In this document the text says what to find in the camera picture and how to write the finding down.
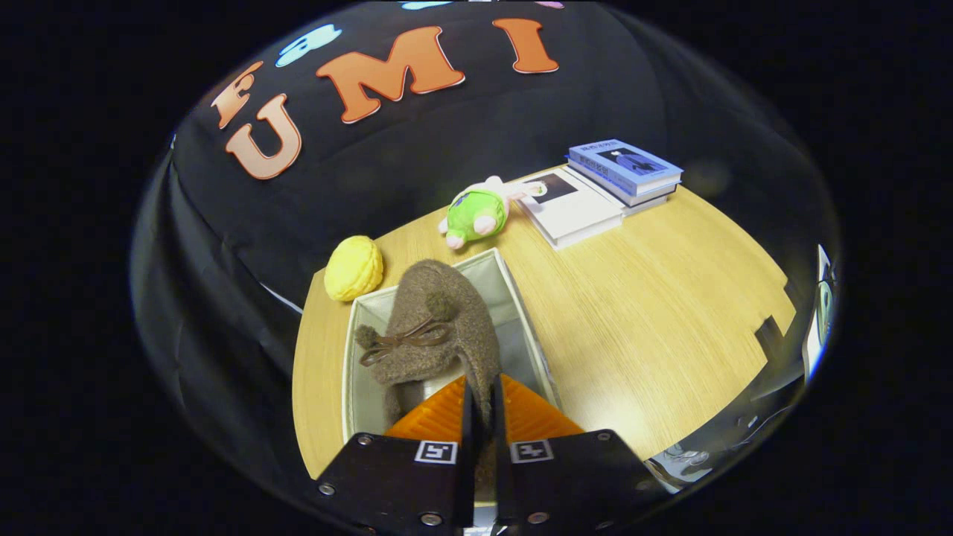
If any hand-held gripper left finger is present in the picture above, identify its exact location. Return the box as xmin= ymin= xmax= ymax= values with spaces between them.
xmin=314 ymin=376 xmax=477 ymax=533

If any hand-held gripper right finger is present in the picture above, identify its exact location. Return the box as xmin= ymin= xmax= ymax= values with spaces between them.
xmin=490 ymin=374 xmax=675 ymax=533

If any grey fabric storage box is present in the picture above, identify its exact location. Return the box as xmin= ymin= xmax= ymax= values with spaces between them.
xmin=341 ymin=247 xmax=563 ymax=447

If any brown fuzzy slipper shoe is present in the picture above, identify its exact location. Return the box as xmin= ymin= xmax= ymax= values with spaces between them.
xmin=354 ymin=258 xmax=503 ymax=503

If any yellow plush ball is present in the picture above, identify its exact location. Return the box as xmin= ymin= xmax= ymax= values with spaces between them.
xmin=324 ymin=235 xmax=385 ymax=302

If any black table clamp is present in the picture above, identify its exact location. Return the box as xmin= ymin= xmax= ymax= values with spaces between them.
xmin=753 ymin=316 xmax=791 ymax=360

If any white portrait cover book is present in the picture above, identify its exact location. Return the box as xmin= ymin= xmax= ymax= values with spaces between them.
xmin=519 ymin=167 xmax=625 ymax=250

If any green white plush toy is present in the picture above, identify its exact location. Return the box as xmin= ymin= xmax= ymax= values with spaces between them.
xmin=437 ymin=176 xmax=544 ymax=250

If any blue white book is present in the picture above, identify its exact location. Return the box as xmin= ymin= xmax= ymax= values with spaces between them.
xmin=570 ymin=160 xmax=680 ymax=218

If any white device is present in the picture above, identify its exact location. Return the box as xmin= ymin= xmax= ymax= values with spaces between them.
xmin=800 ymin=244 xmax=841 ymax=384

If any blue portrait cover book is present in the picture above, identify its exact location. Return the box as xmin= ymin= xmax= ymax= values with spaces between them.
xmin=567 ymin=138 xmax=684 ymax=196

